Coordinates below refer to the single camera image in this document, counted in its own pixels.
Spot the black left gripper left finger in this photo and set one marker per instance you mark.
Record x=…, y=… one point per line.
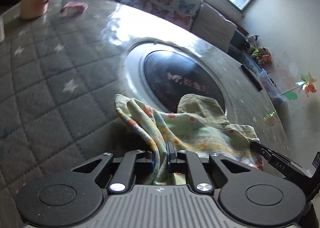
x=74, y=195

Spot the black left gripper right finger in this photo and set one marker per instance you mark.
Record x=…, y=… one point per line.
x=246, y=195

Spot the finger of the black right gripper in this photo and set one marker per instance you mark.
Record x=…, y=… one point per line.
x=270, y=155

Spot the colourful patterned child shirt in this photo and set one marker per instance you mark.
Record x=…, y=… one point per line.
x=199, y=125

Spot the clear plastic storage box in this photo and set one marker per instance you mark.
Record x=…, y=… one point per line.
x=269, y=87

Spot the black remote control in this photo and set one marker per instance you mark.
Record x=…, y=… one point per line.
x=251, y=77

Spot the colourful paper pinwheel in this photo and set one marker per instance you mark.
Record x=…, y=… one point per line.
x=305, y=85

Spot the orange plush toy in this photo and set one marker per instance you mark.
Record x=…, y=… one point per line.
x=264, y=58

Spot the green brown plush toy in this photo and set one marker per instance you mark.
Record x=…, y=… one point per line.
x=258, y=52

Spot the black white plush toy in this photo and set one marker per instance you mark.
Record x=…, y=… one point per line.
x=252, y=40

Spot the plain white cushion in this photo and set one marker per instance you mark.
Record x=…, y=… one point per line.
x=213, y=27

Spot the black round induction cooktop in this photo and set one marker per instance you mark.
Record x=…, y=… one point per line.
x=160, y=74

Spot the small pink wrapper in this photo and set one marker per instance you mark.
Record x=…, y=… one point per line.
x=74, y=8

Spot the blue sofa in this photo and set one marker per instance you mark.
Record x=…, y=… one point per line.
x=239, y=48

